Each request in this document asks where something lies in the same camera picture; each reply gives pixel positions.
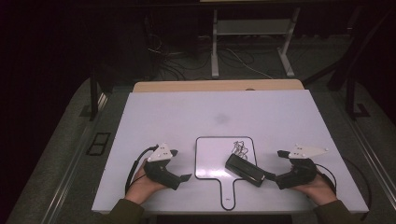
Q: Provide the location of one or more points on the wooden table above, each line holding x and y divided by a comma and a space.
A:
218, 85

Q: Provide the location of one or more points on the white metal stand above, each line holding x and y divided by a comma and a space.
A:
252, 27

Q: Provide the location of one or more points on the black eraser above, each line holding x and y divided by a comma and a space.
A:
244, 169

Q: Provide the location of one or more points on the person's right hand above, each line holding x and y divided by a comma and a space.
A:
320, 191

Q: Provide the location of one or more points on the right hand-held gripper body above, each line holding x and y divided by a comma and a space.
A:
299, 174

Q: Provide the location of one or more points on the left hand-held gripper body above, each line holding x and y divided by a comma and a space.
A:
162, 174

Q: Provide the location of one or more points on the black metal stand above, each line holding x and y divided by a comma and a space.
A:
93, 99
351, 93

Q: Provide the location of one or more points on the person's left hand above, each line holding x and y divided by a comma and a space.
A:
140, 186

